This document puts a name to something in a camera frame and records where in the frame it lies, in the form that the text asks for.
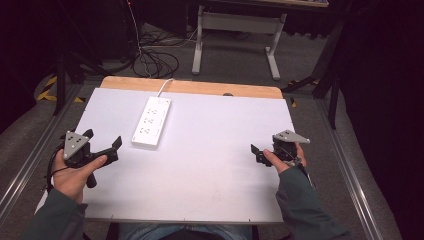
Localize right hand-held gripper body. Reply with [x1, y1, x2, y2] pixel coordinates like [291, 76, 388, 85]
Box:
[271, 129, 311, 168]

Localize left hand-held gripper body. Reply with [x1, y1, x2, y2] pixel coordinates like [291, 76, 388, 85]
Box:
[60, 129, 101, 189]

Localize white power strip cable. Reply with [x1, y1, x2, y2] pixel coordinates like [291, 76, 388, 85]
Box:
[156, 77, 175, 99]

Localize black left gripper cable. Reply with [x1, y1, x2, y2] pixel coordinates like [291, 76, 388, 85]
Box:
[45, 142, 67, 195]

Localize white board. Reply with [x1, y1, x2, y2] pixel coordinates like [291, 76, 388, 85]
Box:
[34, 87, 296, 225]

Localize black floor cables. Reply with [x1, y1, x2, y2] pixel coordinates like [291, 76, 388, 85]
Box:
[132, 31, 201, 80]

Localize person's left hand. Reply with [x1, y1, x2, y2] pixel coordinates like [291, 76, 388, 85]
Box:
[51, 148, 109, 205]

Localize white power strip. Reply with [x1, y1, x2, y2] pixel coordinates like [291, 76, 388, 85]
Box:
[131, 96, 173, 150]

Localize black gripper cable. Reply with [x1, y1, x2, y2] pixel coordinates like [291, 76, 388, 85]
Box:
[45, 142, 67, 195]
[297, 162, 317, 190]

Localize grey metal table frame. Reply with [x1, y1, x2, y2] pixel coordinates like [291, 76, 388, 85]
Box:
[191, 4, 288, 82]

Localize black metal stand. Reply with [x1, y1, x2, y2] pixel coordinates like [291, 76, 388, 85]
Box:
[53, 39, 113, 117]
[280, 13, 348, 130]

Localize metal floor rail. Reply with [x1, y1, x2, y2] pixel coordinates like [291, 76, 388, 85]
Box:
[314, 98, 385, 240]
[0, 83, 85, 216]

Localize yellow black floor tape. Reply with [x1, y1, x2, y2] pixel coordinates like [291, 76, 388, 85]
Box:
[36, 75, 87, 104]

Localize person's right hand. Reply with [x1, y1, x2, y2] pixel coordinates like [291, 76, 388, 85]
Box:
[262, 143, 308, 175]

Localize red cable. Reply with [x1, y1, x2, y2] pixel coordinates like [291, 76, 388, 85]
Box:
[125, 0, 143, 54]

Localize person's legs in jeans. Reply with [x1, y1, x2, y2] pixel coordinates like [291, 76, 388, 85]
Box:
[117, 222, 255, 240]

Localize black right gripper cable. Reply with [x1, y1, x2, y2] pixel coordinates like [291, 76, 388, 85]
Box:
[297, 162, 317, 190]

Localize wooden desk top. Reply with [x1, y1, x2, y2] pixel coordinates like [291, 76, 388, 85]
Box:
[256, 0, 330, 9]

